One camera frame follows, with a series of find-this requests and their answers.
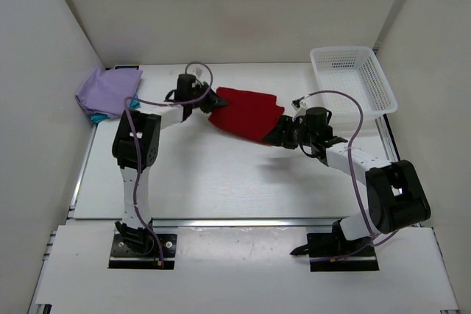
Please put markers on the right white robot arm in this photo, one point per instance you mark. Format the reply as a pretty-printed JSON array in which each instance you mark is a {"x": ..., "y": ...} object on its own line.
[{"x": 395, "y": 196}]

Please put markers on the red item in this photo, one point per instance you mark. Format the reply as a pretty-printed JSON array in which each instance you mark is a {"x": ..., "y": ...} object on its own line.
[{"x": 249, "y": 115}]

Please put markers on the blue table label sticker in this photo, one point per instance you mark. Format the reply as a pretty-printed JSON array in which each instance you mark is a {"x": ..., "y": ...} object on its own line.
[{"x": 133, "y": 67}]

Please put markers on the teal t shirt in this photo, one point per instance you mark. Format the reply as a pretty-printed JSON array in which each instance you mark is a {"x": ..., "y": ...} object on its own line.
[{"x": 97, "y": 118}]

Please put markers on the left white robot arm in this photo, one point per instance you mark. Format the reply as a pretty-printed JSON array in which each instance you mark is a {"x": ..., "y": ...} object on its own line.
[{"x": 136, "y": 145}]

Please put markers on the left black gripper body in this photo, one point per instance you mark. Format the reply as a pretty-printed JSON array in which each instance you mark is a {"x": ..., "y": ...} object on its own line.
[{"x": 199, "y": 90}]

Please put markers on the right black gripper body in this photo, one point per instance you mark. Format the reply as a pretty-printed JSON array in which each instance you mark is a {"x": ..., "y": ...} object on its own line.
[{"x": 302, "y": 135}]

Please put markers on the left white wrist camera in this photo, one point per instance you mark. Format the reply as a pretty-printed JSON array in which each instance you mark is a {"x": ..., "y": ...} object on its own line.
[{"x": 201, "y": 74}]

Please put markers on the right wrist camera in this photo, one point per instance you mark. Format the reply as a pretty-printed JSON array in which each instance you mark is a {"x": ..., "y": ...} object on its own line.
[{"x": 299, "y": 106}]

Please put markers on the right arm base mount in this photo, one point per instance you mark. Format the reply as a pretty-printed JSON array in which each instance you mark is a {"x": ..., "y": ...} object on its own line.
[{"x": 331, "y": 253}]

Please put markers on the white plastic basket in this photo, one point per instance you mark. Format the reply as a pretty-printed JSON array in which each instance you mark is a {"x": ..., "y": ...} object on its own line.
[{"x": 354, "y": 70}]

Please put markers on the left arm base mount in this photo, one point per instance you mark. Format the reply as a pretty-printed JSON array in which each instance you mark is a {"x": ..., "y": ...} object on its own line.
[{"x": 138, "y": 249}]

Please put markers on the purple t shirt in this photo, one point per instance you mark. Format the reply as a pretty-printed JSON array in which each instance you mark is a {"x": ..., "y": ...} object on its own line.
[{"x": 104, "y": 91}]

